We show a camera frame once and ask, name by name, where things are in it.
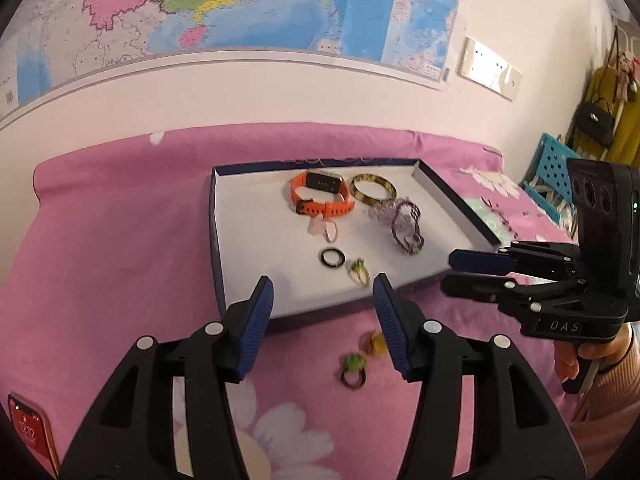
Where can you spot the white wall socket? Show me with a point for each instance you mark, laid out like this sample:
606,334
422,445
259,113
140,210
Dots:
490,67

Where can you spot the pink flower print blanket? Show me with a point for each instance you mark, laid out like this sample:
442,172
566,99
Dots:
125,235

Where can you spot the tortoiseshell bangle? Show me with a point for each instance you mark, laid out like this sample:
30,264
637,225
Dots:
367,201

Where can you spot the person's right forearm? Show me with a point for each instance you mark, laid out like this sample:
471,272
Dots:
615,410

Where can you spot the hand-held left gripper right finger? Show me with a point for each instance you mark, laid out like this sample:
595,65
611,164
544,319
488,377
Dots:
390,325

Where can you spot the person's right hand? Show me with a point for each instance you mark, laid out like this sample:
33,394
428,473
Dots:
565,362

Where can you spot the yellow hanging garment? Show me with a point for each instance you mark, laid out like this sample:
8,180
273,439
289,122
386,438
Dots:
627,130

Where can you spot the phone with orange case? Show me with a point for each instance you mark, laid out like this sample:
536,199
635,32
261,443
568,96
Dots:
30,430

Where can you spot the blue perforated crate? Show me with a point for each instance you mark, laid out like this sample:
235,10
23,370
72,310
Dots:
550,160

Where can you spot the shallow white tray box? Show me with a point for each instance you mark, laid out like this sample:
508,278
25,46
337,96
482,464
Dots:
260,240

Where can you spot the colourful wall map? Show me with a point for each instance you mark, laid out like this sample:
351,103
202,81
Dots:
225,0

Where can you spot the black handbag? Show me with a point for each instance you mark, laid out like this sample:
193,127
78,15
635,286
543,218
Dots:
595,122

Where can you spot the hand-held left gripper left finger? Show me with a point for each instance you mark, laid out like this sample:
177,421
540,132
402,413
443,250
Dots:
255,330

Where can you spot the orange smart watch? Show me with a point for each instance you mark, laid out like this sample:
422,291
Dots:
325,182

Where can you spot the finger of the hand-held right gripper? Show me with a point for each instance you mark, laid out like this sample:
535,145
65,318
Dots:
470,287
480,260

